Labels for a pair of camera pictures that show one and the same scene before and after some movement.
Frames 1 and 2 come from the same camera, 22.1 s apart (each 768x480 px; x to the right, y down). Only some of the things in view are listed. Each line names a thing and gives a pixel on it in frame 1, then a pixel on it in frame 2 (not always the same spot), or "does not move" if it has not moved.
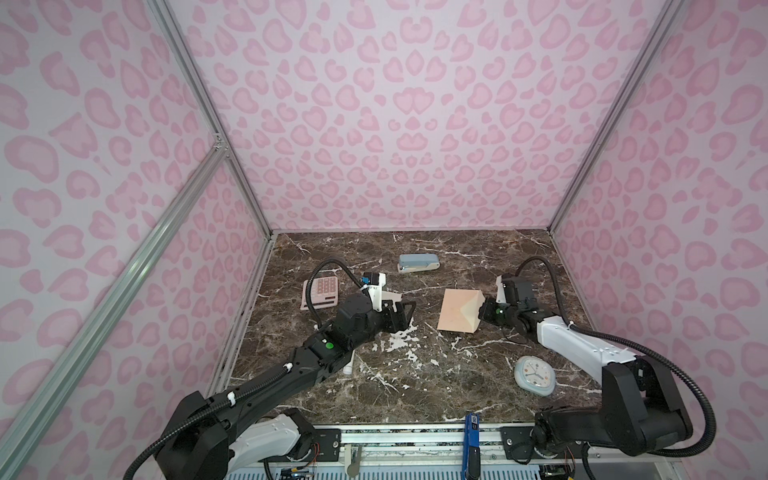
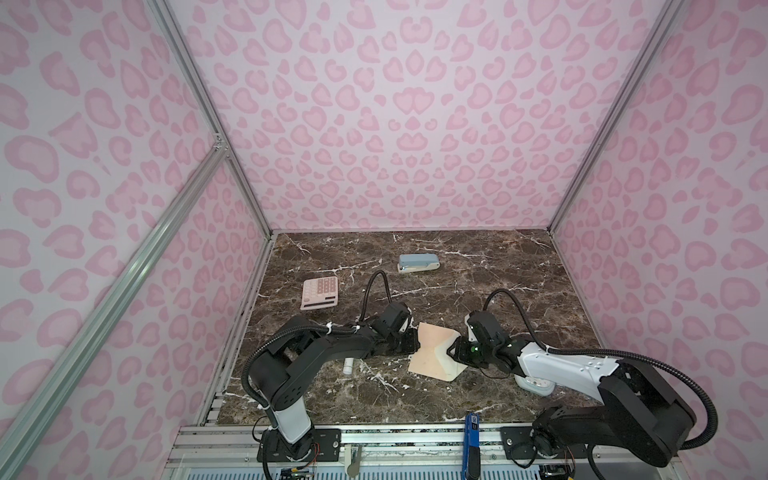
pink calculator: (324, 292) does not move
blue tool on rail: (471, 463) does not move
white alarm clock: (535, 375) does not move
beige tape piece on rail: (352, 460) does not move
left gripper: (402, 322) -> (414, 344)
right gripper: (486, 305) -> (458, 352)
